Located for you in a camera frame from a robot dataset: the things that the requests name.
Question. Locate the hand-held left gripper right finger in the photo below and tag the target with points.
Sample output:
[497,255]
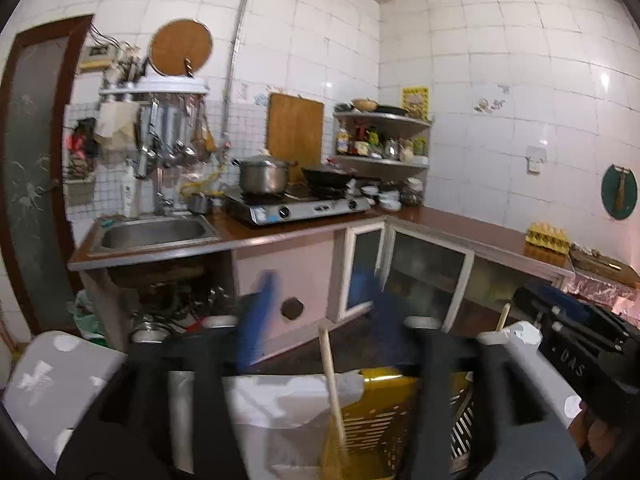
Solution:
[392,320]

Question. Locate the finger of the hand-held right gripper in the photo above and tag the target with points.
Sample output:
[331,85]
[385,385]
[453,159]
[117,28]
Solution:
[585,336]
[567,305]

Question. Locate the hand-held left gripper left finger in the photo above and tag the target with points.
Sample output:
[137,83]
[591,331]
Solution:
[257,320]

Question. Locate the yellow slotted utensil holder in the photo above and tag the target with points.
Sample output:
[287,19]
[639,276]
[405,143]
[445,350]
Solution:
[380,410]

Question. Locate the row of hanging metal utensils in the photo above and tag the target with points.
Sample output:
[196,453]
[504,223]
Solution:
[172,130]

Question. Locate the pink patterned cloth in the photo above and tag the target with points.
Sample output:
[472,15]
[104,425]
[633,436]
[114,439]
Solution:
[600,297]

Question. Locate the wooden tray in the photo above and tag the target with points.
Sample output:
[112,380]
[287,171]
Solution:
[602,265]

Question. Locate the wide white framed cabinet door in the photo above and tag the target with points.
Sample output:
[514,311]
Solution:
[425,275]

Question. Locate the narrow white framed cabinet door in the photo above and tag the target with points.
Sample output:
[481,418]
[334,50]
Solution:
[364,270]

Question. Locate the pink kitchen counter cabinet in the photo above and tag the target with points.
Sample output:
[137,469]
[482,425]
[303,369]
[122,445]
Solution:
[295,270]

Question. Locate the wooden spoon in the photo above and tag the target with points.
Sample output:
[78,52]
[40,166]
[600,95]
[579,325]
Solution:
[503,317]

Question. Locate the yellow egg carton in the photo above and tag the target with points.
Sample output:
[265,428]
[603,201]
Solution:
[547,237]

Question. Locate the pile of metal pots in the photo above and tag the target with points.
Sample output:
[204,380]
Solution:
[165,310]

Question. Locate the steel gas stove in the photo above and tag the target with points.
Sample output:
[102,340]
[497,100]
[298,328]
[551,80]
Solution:
[300,207]

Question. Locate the group of white bowls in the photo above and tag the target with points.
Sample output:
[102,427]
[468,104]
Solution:
[387,197]

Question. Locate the small metal pot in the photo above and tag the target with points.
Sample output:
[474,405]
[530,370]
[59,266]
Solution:
[199,203]

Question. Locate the stainless steel sink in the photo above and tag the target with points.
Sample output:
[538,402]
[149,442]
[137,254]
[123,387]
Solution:
[150,232]

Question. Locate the steel pot with lid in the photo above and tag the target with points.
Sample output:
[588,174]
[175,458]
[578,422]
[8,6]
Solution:
[262,175]

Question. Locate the metal faucet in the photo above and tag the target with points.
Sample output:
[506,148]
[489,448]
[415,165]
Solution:
[162,195]

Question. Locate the grey corner shelf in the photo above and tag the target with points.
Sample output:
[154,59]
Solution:
[382,162]

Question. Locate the black wok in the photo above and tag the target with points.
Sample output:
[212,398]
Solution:
[327,176]

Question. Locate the green plastic bag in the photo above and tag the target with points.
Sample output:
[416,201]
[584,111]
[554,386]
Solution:
[90,322]

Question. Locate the row of condiment bottles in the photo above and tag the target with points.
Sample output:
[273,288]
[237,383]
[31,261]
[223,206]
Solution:
[380,146]

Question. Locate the white soap bottle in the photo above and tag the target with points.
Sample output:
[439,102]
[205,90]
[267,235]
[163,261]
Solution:
[129,195]

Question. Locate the rectangular wooden cutting board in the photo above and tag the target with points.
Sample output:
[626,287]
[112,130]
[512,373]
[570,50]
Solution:
[295,132]

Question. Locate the black pan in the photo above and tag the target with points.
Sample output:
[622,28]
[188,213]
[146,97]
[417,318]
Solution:
[391,109]

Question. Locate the brown bowl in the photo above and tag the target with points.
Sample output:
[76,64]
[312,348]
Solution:
[365,105]

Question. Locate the grey printed tablecloth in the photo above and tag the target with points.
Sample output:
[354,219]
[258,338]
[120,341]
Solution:
[50,385]

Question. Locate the beige hanging cloth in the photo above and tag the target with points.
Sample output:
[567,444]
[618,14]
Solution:
[115,127]

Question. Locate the brown framed glass door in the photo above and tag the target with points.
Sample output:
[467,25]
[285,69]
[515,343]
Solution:
[35,160]

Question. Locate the round wooden board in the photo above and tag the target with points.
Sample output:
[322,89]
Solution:
[181,47]

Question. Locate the beige electrical box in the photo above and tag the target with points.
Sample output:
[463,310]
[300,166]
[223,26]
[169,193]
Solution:
[95,56]

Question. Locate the green round wall board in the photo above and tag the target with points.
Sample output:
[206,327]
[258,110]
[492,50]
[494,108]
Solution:
[607,195]

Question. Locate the yellow wall poster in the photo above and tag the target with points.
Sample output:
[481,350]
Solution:
[415,103]

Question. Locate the grey wall pipe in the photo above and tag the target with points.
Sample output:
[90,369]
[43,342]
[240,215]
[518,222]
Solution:
[235,60]

